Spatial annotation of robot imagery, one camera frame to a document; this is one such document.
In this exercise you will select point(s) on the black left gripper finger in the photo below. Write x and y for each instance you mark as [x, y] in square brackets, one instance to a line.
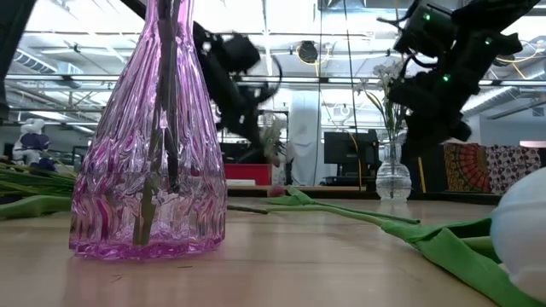
[245, 128]

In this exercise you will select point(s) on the white blossom spray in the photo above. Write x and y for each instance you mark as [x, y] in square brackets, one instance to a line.
[386, 98]
[32, 125]
[273, 136]

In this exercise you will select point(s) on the pink ribbed glass vase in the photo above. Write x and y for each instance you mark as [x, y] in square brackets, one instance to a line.
[149, 170]

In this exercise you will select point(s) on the white tulip with green leaves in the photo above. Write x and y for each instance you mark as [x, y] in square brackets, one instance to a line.
[520, 230]

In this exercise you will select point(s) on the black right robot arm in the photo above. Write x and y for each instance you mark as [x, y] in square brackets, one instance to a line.
[503, 25]

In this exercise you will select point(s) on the clear glass vase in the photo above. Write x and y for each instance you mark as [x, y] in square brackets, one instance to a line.
[392, 179]

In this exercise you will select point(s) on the red box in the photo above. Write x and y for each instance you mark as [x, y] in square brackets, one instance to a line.
[249, 174]

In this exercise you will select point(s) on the white column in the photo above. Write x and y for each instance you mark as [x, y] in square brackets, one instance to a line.
[305, 128]

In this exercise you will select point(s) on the black panel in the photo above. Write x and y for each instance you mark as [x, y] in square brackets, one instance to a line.
[431, 170]

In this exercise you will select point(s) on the orange mandala cloth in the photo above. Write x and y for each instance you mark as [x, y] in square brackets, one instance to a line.
[465, 166]

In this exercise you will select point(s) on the purple floral patterned cloth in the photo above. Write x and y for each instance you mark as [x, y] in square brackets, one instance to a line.
[512, 164]

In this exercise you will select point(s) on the black monitor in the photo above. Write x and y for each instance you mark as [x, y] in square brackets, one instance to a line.
[347, 147]

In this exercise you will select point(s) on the black table frame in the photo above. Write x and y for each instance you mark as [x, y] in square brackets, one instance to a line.
[452, 198]

